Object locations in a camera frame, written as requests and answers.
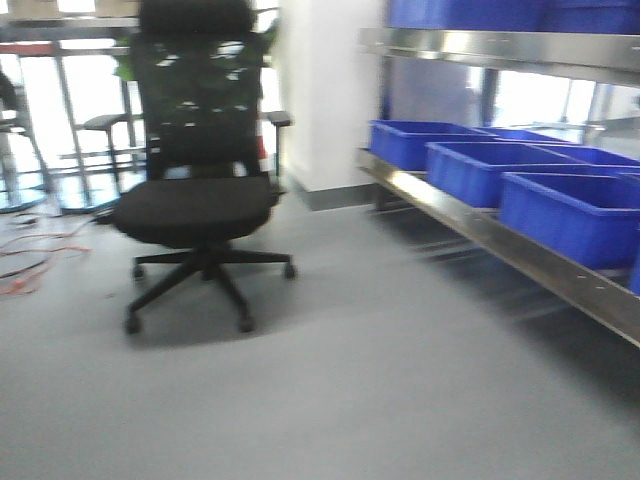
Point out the blue bin far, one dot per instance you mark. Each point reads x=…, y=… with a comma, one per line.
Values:
x=403, y=143

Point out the blue bin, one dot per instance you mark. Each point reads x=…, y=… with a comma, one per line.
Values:
x=472, y=171
x=590, y=219
x=403, y=143

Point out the blue bin middle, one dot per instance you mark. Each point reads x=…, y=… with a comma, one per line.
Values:
x=472, y=171

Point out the blue bin near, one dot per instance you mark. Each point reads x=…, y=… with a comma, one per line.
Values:
x=590, y=219

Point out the black office chair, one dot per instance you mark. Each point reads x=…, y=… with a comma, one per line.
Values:
x=204, y=186

